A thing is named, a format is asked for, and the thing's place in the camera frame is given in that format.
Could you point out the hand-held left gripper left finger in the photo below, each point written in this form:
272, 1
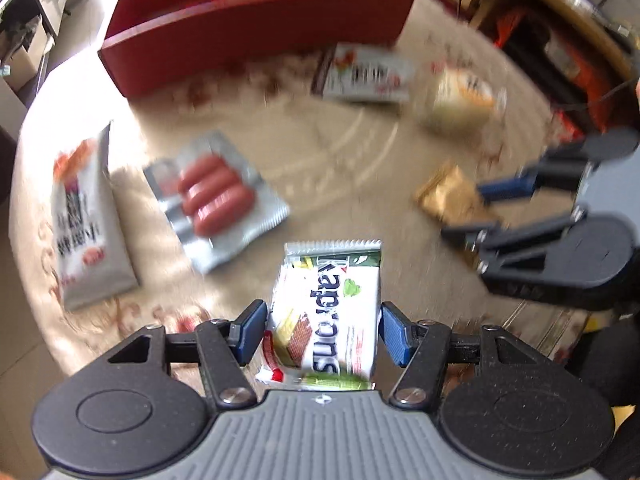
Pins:
250, 330

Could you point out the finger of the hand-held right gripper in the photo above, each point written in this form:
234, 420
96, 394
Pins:
520, 237
507, 186

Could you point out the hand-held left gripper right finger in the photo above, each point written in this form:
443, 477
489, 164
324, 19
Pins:
395, 332

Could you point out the gold foil snack packet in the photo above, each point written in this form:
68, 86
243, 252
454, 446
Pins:
450, 195

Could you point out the green white wafer packet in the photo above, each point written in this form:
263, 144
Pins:
325, 310

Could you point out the steamed cake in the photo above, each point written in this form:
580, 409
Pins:
455, 105

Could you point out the clear sausage packet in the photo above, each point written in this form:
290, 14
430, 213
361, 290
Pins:
215, 195

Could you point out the white printed snack packet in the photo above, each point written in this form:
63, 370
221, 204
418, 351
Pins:
365, 77

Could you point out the grey shrimp print snack packet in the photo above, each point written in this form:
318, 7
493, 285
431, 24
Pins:
85, 230

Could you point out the red cardboard box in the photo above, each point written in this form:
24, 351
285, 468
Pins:
225, 35

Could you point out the dark cloth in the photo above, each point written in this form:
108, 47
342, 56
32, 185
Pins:
605, 360

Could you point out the red net bag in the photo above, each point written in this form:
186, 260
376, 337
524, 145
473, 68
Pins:
507, 30

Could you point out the wooden television cabinet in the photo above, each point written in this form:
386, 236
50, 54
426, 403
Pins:
575, 25

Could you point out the dark long desk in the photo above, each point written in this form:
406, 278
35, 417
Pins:
45, 5

